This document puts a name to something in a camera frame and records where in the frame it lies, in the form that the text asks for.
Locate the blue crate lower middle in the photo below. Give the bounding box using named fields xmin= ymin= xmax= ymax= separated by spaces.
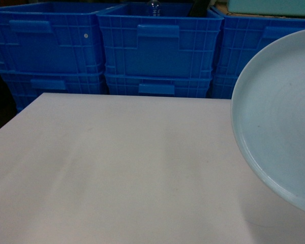
xmin=105 ymin=74 xmax=212 ymax=98

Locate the blue crate upper right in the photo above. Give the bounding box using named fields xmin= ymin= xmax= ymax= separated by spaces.
xmin=211 ymin=4 xmax=305 ymax=78

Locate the blue crate upper middle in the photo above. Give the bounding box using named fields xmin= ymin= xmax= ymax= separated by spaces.
xmin=97 ymin=2 xmax=223 ymax=79

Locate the teal box top right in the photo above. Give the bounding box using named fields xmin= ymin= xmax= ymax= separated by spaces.
xmin=227 ymin=0 xmax=305 ymax=16

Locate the blue crate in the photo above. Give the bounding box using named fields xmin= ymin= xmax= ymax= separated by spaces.
xmin=0 ymin=70 xmax=108 ymax=112
xmin=97 ymin=2 xmax=223 ymax=79
xmin=0 ymin=2 xmax=115 ymax=74
xmin=209 ymin=74 xmax=238 ymax=99
xmin=211 ymin=4 xmax=305 ymax=78
xmin=105 ymin=74 xmax=212 ymax=98

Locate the blue crate lower left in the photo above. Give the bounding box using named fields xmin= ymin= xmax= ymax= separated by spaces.
xmin=0 ymin=70 xmax=108 ymax=112

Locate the light blue oval tray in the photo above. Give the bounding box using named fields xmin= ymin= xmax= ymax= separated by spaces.
xmin=231 ymin=30 xmax=305 ymax=211

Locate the clear plastic bottle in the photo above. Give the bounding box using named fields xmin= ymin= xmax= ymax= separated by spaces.
xmin=147 ymin=0 xmax=162 ymax=17

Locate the blue crate lower right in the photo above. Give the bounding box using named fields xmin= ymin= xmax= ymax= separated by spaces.
xmin=209 ymin=74 xmax=238 ymax=99

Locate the blue crate upper left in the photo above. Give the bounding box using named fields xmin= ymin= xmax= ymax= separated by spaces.
xmin=0 ymin=2 xmax=115 ymax=74

